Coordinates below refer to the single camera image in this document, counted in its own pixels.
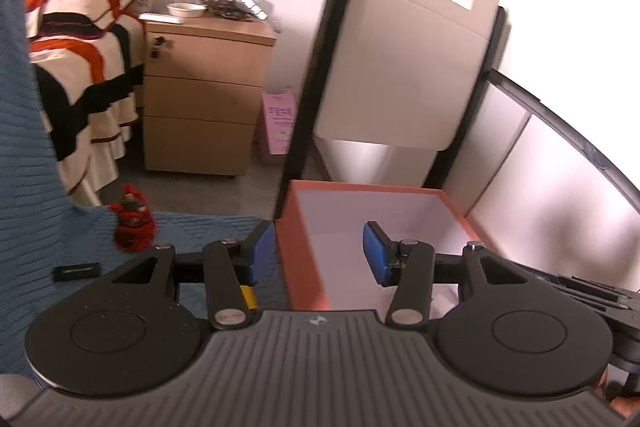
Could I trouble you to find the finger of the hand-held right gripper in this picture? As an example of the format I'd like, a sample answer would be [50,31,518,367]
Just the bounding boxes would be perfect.
[542,273,636,310]

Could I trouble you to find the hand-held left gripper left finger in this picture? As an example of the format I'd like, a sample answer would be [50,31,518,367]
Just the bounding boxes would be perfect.
[111,221,277,330]

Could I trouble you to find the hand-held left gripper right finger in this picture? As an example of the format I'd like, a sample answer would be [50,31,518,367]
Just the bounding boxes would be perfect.
[362,221,543,333]

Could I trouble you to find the orange cardboard box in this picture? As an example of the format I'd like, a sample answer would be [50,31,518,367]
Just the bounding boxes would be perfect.
[274,179,501,313]

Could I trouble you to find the red plush toy figure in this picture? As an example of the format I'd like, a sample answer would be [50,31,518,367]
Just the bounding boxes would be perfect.
[107,183,158,253]

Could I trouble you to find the small black device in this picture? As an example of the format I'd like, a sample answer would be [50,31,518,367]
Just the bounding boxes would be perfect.
[54,263,101,283]

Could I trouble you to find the pink paper bag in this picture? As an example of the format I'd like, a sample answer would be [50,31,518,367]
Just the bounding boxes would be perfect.
[257,89,297,165]

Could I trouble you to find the wooden nightstand with drawers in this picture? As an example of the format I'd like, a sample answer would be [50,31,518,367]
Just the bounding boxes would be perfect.
[141,14,277,178]

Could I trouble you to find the blue knit blanket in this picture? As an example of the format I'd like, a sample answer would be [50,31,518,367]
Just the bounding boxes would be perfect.
[0,0,296,378]

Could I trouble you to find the clutter of small items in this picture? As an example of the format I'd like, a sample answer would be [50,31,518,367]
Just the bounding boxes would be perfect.
[197,0,271,22]

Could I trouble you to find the white bowl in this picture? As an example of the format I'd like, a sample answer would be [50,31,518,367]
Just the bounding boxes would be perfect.
[166,2,207,18]

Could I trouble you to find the striped cream orange black blanket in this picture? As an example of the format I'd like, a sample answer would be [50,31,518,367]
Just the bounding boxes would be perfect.
[24,0,148,202]

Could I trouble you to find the metal window frame rail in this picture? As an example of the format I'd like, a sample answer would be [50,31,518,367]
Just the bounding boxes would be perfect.
[485,67,640,198]

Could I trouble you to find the white chair with black frame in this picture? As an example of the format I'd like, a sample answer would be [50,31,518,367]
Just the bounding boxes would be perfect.
[272,0,506,220]

